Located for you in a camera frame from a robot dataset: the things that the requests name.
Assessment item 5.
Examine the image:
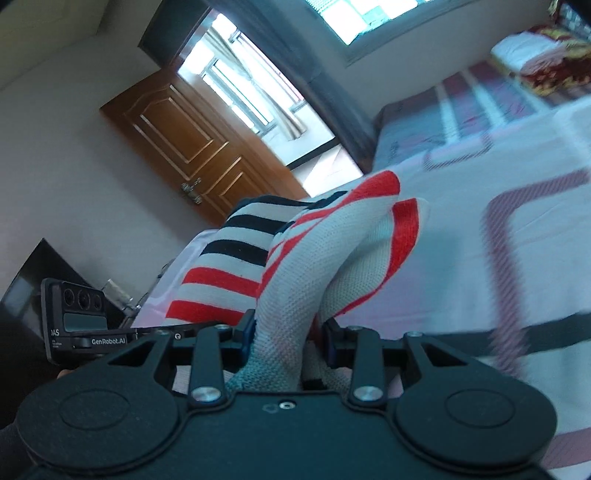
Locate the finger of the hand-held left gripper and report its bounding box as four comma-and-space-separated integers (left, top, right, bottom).
133, 318, 244, 343

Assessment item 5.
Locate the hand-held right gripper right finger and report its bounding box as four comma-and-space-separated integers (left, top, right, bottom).
324, 318, 463, 409

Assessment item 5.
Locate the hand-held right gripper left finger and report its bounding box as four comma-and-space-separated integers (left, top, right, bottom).
108, 309, 257, 408

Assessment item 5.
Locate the red black striped white garment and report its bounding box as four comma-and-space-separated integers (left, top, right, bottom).
165, 170, 431, 400

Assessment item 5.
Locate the clear glass jar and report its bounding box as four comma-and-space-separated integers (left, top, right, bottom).
107, 278, 136, 315

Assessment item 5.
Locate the black television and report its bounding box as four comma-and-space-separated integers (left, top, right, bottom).
0, 237, 95, 335

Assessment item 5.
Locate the pink patterned bed cover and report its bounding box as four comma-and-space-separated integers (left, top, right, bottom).
131, 95, 591, 480

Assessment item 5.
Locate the brown wooden door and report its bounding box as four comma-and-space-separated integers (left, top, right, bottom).
100, 68, 309, 228

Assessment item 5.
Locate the white sheer curtain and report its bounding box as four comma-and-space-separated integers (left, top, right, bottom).
205, 31, 306, 142

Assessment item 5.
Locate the purple striped bed sheet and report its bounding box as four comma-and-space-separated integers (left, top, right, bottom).
372, 59, 557, 172

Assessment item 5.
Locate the balcony window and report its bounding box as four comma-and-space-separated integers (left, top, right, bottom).
177, 13, 309, 140

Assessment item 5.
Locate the large sliding window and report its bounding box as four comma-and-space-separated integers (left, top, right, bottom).
302, 0, 467, 48

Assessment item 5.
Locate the white red folded blanket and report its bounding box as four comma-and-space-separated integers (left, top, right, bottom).
489, 24, 591, 96

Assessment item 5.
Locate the metal door handle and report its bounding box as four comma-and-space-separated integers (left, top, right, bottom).
180, 177, 205, 206

